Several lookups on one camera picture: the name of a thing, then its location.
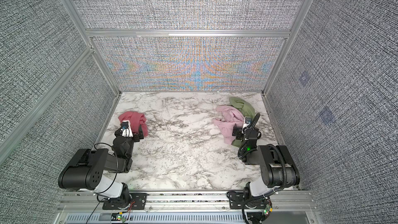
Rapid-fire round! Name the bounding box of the dark pink cloth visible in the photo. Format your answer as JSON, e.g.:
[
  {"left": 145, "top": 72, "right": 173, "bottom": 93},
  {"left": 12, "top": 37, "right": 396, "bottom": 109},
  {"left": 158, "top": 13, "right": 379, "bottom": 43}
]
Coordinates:
[{"left": 118, "top": 111, "right": 148, "bottom": 137}]

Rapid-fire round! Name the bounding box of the light pink cloth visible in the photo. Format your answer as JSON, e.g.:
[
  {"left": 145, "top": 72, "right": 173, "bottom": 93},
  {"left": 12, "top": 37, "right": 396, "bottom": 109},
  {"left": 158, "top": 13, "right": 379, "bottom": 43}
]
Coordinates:
[{"left": 212, "top": 105, "right": 245, "bottom": 145}]

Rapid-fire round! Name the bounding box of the green cloth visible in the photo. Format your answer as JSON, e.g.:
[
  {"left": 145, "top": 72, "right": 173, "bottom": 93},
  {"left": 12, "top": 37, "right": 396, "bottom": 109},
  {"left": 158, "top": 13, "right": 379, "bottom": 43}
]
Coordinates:
[{"left": 229, "top": 96, "right": 256, "bottom": 147}]

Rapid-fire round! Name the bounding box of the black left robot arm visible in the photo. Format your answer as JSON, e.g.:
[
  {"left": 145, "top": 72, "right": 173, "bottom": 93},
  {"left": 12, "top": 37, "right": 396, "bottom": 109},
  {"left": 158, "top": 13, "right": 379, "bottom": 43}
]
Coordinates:
[{"left": 58, "top": 123, "right": 147, "bottom": 211}]

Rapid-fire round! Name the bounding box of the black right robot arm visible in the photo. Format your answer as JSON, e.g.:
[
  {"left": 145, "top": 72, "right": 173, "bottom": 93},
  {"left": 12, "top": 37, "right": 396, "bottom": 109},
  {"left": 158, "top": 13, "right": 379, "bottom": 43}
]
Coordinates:
[{"left": 231, "top": 126, "right": 301, "bottom": 206}]

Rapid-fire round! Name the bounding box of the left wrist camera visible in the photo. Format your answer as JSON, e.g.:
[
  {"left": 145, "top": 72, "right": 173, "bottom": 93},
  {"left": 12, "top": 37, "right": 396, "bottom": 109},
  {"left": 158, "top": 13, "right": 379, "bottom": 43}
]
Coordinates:
[{"left": 121, "top": 121, "right": 130, "bottom": 131}]

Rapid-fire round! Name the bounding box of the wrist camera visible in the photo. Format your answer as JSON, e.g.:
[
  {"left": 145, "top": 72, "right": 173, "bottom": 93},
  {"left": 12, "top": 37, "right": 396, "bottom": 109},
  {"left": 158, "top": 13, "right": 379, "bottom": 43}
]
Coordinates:
[
  {"left": 121, "top": 121, "right": 130, "bottom": 131},
  {"left": 242, "top": 117, "right": 252, "bottom": 130}
]

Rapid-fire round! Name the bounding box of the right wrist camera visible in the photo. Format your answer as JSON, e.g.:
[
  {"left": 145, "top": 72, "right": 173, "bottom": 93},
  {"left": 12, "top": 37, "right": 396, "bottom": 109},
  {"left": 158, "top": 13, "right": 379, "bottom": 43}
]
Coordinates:
[{"left": 242, "top": 117, "right": 252, "bottom": 130}]

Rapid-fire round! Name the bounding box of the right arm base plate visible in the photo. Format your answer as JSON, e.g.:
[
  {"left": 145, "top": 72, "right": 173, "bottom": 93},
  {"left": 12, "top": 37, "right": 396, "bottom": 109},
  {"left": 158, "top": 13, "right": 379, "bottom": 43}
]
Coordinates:
[{"left": 226, "top": 191, "right": 273, "bottom": 209}]

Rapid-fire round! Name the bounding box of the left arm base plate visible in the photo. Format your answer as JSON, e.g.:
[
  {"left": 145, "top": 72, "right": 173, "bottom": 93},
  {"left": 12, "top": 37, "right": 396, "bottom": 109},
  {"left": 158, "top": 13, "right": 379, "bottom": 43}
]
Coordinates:
[{"left": 102, "top": 193, "right": 148, "bottom": 211}]

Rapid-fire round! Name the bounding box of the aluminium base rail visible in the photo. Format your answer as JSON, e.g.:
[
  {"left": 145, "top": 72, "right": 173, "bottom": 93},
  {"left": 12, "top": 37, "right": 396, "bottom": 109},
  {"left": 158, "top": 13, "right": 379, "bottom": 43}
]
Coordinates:
[{"left": 52, "top": 190, "right": 323, "bottom": 224}]

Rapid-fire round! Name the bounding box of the aluminium enclosure frame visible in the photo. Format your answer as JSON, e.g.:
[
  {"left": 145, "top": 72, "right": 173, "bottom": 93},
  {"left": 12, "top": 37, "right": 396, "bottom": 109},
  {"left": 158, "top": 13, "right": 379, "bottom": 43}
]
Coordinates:
[{"left": 0, "top": 0, "right": 327, "bottom": 212}]

